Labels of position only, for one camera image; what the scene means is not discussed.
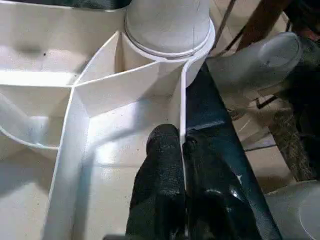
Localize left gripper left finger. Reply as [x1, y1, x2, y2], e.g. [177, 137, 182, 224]
[125, 124, 187, 240]

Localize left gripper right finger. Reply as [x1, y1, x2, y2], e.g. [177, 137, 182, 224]
[181, 131, 263, 240]

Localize white plastic table top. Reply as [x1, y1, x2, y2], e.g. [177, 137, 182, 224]
[0, 0, 217, 240]

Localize white plastic table leg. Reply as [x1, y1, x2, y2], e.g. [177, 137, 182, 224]
[124, 0, 212, 57]

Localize black work mat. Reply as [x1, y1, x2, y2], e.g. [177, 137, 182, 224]
[185, 62, 283, 240]

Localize black stand legs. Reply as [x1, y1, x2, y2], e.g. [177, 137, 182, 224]
[214, 0, 239, 50]

